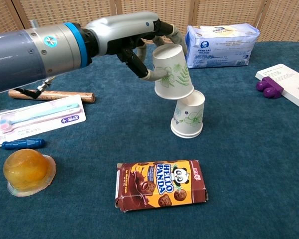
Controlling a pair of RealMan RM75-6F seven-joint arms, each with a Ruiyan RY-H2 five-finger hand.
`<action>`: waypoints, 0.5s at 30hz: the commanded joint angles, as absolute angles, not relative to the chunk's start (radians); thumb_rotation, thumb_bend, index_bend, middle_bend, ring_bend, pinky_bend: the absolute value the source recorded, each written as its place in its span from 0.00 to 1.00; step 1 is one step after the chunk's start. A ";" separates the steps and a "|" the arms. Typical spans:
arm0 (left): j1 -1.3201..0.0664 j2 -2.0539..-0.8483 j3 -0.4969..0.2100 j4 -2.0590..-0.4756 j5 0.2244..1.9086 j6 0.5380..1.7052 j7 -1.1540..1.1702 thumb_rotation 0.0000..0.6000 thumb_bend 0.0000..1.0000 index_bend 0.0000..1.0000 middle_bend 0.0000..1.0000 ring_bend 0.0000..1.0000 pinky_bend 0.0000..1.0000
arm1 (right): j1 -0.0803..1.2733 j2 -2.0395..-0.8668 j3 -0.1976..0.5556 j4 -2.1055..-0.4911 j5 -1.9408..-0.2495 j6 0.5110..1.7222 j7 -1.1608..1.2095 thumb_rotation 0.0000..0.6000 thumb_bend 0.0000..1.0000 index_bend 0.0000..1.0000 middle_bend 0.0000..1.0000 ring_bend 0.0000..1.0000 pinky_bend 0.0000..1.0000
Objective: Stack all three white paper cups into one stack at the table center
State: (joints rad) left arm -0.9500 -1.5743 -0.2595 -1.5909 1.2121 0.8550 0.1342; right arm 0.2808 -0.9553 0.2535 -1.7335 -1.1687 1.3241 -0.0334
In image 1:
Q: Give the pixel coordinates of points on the blue marker pen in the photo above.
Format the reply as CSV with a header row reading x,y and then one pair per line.
x,y
25,144

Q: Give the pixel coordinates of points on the orange jelly cup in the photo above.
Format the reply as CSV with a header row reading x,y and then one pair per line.
x,y
26,170

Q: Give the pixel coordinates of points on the toothbrush blister pack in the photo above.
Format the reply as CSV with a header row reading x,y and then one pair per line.
x,y
40,124

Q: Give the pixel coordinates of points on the flat white box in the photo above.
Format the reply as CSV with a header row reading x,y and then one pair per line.
x,y
291,82

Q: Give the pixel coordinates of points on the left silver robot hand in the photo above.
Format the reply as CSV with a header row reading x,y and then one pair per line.
x,y
119,32

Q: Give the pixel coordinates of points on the purple toy block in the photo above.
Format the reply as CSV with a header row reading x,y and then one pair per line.
x,y
270,88

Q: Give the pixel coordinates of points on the blue green flower paper cup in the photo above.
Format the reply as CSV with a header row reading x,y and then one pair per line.
x,y
189,117

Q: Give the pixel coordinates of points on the brown wooden roll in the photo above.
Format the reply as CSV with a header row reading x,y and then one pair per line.
x,y
72,97

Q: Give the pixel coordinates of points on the blue tissue pack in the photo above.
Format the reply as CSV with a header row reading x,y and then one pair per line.
x,y
219,47

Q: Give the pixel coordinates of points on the Hello Panda biscuit box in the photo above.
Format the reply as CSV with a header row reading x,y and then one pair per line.
x,y
162,185

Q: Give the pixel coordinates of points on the woven bamboo folding screen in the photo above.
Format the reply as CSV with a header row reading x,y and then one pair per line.
x,y
214,12

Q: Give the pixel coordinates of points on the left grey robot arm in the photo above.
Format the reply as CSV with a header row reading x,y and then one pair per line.
x,y
27,54

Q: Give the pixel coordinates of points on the teal table cloth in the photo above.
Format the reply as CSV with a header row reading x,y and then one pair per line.
x,y
239,149

